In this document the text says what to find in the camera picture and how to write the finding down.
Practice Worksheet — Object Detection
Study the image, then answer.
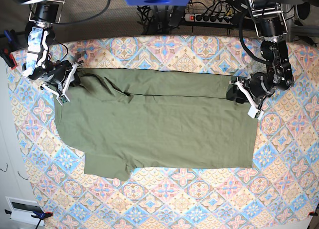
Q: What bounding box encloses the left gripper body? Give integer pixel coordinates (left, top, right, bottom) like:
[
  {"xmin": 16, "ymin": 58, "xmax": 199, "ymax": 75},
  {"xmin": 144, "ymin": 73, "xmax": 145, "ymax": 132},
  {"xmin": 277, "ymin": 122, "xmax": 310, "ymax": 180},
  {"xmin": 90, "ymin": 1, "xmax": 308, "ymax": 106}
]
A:
[{"xmin": 245, "ymin": 73, "xmax": 275, "ymax": 100}]

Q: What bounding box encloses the blue orange clamp lower left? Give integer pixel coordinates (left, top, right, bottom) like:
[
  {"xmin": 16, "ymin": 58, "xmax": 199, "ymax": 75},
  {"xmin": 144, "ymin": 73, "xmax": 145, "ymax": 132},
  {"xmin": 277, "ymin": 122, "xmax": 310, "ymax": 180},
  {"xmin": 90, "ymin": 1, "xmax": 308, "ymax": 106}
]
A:
[{"xmin": 4, "ymin": 210, "xmax": 53, "ymax": 229}]

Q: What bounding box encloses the blue orange clamp upper left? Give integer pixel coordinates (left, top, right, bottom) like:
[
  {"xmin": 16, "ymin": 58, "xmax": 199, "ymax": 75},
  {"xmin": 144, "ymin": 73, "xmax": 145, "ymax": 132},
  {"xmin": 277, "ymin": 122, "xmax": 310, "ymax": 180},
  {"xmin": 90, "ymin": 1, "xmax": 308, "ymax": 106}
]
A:
[{"xmin": 0, "ymin": 29, "xmax": 17, "ymax": 69}]

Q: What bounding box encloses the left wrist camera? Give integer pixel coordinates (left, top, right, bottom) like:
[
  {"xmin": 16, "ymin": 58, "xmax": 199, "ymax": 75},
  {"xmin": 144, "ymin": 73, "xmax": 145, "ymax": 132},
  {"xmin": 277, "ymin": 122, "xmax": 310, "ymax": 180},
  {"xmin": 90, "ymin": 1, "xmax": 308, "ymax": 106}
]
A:
[{"xmin": 248, "ymin": 106, "xmax": 264, "ymax": 120}]

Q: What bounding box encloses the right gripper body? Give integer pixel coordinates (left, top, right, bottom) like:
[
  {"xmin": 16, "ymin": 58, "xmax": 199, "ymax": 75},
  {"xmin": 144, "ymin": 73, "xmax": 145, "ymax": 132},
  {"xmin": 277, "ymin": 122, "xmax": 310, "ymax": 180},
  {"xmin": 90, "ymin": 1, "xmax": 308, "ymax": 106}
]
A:
[{"xmin": 41, "ymin": 61, "xmax": 72, "ymax": 89}]

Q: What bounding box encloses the orange clamp lower right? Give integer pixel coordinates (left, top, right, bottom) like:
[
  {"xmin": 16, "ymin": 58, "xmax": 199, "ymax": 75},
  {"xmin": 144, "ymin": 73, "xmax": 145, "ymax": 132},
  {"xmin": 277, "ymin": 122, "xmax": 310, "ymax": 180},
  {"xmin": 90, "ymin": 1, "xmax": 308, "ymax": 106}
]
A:
[{"xmin": 309, "ymin": 212, "xmax": 318, "ymax": 217}]

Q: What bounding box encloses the patterned tablecloth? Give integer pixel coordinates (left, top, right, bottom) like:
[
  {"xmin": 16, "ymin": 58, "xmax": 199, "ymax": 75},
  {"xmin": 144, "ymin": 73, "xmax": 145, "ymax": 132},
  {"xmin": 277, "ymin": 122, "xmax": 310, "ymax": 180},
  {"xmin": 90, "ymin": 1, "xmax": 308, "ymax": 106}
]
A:
[{"xmin": 6, "ymin": 43, "xmax": 319, "ymax": 229}]

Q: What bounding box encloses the white wall box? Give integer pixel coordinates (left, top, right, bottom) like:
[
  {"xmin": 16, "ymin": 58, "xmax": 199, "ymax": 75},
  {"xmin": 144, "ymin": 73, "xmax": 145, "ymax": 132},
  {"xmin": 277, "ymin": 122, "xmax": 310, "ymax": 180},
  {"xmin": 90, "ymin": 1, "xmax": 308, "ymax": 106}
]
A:
[{"xmin": 4, "ymin": 196, "xmax": 43, "ymax": 226}]

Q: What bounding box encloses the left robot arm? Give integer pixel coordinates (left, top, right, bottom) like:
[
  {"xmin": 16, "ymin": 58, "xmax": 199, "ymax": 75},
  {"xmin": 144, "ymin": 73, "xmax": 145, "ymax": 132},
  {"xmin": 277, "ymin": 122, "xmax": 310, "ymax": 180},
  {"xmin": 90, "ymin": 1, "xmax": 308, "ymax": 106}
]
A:
[{"xmin": 226, "ymin": 0, "xmax": 294, "ymax": 109}]

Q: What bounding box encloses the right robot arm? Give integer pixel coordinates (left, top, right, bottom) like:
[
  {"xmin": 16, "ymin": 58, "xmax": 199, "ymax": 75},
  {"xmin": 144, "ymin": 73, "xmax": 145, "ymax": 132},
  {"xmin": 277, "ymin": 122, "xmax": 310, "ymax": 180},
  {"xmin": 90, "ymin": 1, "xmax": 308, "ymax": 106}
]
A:
[{"xmin": 22, "ymin": 0, "xmax": 80, "ymax": 92}]

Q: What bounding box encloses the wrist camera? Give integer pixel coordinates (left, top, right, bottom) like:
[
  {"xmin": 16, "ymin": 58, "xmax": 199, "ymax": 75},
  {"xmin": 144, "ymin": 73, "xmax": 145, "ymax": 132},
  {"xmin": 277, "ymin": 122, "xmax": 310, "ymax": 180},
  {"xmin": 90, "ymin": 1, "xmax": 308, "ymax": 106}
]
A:
[
  {"xmin": 57, "ymin": 94, "xmax": 70, "ymax": 106},
  {"xmin": 248, "ymin": 106, "xmax": 264, "ymax": 120}
]

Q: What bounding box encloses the white power strip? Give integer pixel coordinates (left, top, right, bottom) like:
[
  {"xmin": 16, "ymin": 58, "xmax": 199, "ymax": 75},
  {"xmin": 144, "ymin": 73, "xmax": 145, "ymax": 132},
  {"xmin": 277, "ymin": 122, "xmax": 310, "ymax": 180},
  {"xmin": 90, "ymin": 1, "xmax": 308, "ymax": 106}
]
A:
[{"xmin": 184, "ymin": 13, "xmax": 230, "ymax": 24}]

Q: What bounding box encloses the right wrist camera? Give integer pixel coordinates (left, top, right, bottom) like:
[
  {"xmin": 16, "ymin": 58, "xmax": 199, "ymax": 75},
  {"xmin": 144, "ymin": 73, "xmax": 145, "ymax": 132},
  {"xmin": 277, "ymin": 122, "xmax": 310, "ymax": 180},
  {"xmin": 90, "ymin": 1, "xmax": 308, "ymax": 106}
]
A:
[{"xmin": 57, "ymin": 94, "xmax": 70, "ymax": 106}]

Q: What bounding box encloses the green t-shirt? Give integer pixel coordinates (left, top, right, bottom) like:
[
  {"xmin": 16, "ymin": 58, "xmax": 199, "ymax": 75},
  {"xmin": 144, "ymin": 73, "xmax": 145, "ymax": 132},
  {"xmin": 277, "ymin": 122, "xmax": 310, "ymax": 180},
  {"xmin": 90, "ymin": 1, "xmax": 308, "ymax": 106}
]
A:
[{"xmin": 54, "ymin": 68, "xmax": 258, "ymax": 181}]

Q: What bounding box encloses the blue orange clamp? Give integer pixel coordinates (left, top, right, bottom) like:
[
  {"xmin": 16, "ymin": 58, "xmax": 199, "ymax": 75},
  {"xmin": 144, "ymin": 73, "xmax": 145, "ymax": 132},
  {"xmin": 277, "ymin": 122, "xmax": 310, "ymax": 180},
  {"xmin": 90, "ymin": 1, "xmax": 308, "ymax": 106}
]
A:
[
  {"xmin": 0, "ymin": 29, "xmax": 17, "ymax": 69},
  {"xmin": 4, "ymin": 210, "xmax": 53, "ymax": 229}
]

